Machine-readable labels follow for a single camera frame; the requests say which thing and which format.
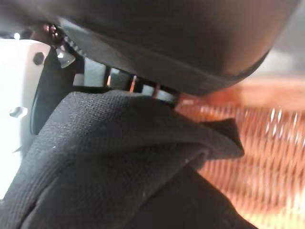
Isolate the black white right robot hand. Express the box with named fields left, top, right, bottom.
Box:
left=0, top=0, right=298, bottom=201

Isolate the black garment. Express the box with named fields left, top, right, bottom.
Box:
left=0, top=89, right=259, bottom=229

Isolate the wicker laundry basket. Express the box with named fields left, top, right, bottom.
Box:
left=175, top=76, right=305, bottom=229

